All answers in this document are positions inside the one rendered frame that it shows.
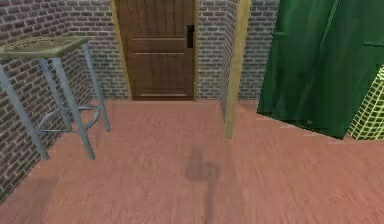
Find black door handle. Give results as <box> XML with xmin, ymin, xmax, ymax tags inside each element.
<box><xmin>186</xmin><ymin>24</ymin><xmax>195</xmax><ymax>49</ymax></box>

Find brown wooden room door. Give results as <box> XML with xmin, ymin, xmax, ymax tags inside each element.
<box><xmin>114</xmin><ymin>0</ymin><xmax>196</xmax><ymax>102</ymax></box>

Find grey metal stool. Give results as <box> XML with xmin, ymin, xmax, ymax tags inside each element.
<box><xmin>0</xmin><ymin>35</ymin><xmax>112</xmax><ymax>161</ymax></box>

